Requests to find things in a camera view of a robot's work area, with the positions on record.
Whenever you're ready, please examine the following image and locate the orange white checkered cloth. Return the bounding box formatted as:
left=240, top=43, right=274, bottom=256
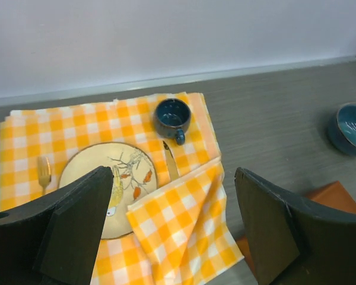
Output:
left=0, top=93, right=243, bottom=284

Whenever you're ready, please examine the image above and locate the small dark blue cup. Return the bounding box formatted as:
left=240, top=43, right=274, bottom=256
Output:
left=153, top=98, right=191, bottom=145

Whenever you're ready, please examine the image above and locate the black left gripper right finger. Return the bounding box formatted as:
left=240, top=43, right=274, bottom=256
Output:
left=234, top=167, right=356, bottom=284

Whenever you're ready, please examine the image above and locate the gold knife on cloth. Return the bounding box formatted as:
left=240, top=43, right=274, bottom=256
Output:
left=163, top=141, right=179, bottom=181

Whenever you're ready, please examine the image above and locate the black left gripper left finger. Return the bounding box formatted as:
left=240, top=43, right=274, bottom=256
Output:
left=0, top=166, right=113, bottom=284

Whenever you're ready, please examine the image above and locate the beige floral ceramic plate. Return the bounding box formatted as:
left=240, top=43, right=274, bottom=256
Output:
left=58, top=142, right=158, bottom=239

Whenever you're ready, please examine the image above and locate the blue ceramic bowl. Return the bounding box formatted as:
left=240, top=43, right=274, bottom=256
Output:
left=327, top=103, right=356, bottom=157

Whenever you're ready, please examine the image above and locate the brown jewelry box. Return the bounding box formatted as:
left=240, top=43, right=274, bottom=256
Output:
left=236, top=181, right=356, bottom=277

